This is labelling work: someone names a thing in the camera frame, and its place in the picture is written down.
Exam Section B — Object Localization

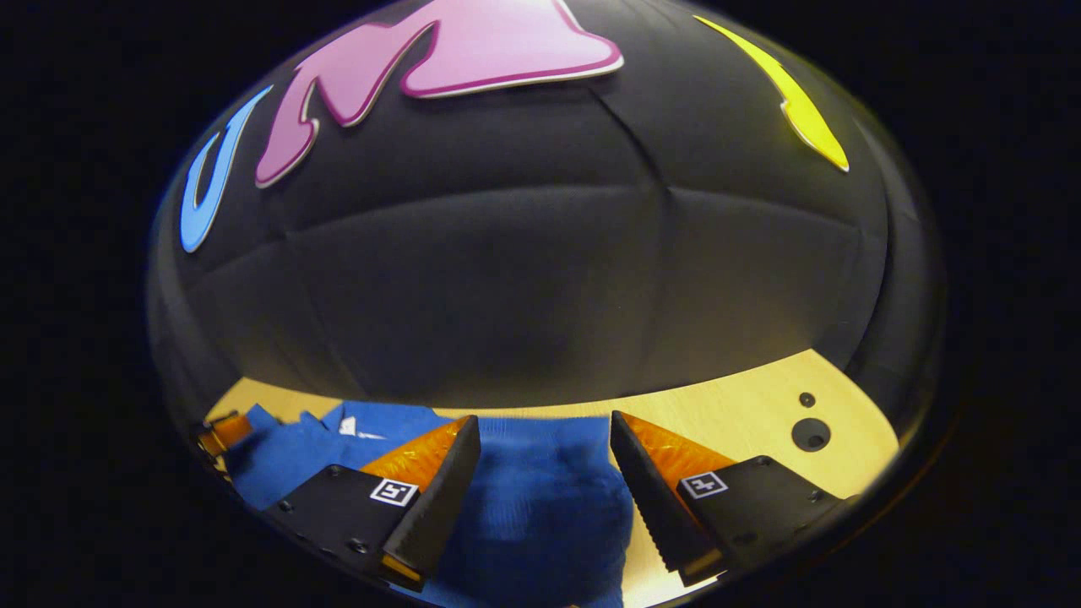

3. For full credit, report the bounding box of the round black table grommet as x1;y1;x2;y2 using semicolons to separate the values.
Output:
791;417;832;453

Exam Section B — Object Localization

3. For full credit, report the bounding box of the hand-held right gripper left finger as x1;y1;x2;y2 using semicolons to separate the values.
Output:
263;414;482;592

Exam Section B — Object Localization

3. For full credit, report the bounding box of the blue button shirt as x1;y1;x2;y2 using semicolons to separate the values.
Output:
224;400;636;608

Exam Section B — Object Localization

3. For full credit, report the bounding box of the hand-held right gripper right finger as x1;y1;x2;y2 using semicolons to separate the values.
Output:
610;410;845;588

